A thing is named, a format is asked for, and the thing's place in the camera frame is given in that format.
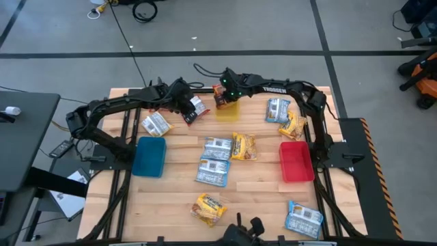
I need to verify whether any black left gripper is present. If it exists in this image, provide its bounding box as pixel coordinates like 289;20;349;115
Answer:
167;79;199;125

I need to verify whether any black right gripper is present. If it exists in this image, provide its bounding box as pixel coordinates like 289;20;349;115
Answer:
221;67;247;105

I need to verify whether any red Maruchan ramen packet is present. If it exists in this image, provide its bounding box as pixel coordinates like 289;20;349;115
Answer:
211;83;229;111
182;94;212;126

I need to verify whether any yellow Maruchan ramen packet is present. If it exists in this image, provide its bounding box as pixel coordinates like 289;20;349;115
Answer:
230;132;258;162
141;111;175;138
278;109;308;141
190;193;229;228

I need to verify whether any blue Maruchan ramen packet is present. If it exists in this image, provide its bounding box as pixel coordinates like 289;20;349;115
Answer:
200;136;234;161
284;200;324;240
265;98;292;124
195;158;231;188

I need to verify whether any blue plastic bin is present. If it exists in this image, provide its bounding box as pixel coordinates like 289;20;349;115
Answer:
131;136;167;178

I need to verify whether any red plastic bin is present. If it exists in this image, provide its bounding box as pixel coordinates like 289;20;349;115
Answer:
278;141;315;184

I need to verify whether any yellow plastic bin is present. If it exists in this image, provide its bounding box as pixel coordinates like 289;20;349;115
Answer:
214;100;241;123

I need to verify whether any black power adapter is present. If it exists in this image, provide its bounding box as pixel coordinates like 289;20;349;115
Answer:
48;139;74;159

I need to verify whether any white printed sheet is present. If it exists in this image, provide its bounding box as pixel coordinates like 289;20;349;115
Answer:
49;169;90;219

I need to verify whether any black desk crossbar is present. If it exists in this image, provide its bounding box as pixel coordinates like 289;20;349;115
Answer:
26;166;89;198

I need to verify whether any black platform with hazard stripe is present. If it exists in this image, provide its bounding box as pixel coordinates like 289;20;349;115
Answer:
337;118;404;241

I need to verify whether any black desk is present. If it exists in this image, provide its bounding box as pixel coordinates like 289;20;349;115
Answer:
0;90;61;193

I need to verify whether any orange and black machine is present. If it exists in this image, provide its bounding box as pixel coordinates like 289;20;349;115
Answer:
397;47;437;110

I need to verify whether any black equipment case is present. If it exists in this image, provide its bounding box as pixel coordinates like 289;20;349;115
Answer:
401;0;437;38

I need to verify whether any black aluminium table frame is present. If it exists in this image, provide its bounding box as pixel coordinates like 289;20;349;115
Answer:
81;87;368;246

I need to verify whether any long black floor cable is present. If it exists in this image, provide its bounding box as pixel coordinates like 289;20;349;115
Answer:
108;0;147;87

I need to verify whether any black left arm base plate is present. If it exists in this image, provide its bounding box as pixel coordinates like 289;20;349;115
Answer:
89;143;136;172

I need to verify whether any coiled black cable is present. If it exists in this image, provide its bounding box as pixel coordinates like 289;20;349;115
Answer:
132;0;158;24

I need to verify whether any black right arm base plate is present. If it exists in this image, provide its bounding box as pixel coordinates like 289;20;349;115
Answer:
320;141;366;171

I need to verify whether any white and yellow cable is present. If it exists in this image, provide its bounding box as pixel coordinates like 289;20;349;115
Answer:
87;0;119;20

